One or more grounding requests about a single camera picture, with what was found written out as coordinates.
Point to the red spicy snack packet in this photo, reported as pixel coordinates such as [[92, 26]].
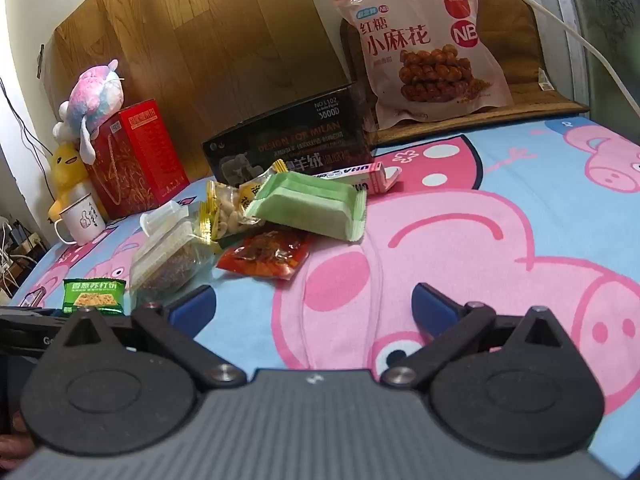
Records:
[[265, 255]]

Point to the brown seat cushion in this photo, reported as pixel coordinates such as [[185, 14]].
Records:
[[535, 50]]

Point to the pink and white candy box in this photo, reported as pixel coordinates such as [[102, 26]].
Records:
[[367, 177]]

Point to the grey window frame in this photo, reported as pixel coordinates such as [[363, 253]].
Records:
[[575, 10]]

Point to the printed pig blanket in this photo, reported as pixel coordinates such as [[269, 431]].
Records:
[[500, 185]]

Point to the small clear plastic cup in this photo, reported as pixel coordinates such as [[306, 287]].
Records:
[[162, 215]]

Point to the black printed cardboard box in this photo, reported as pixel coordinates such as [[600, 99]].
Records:
[[295, 135]]

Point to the green cracker packet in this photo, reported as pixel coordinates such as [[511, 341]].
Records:
[[95, 297]]

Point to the person's left hand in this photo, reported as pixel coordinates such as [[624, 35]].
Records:
[[12, 450]]

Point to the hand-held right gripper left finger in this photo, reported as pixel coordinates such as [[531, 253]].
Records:
[[192, 306]]

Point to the white enamel mug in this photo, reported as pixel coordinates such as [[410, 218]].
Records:
[[82, 220]]

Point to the wooden board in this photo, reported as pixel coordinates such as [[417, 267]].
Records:
[[200, 45]]

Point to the red gift box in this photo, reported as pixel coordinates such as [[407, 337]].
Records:
[[145, 160]]

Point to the clear packet of brown snack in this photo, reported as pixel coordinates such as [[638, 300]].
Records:
[[167, 260]]

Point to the large pink snack bag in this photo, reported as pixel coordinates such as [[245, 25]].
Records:
[[425, 45]]

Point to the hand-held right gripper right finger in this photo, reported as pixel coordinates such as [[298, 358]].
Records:
[[431, 305]]

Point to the pink and blue plush toy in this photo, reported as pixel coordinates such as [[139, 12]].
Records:
[[92, 95]]

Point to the pale green packet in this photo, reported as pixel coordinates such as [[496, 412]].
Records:
[[310, 205]]

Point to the yellow plush duck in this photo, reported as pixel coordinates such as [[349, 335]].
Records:
[[67, 170]]

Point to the yellow nut packet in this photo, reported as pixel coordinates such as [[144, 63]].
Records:
[[255, 187], [222, 212]]

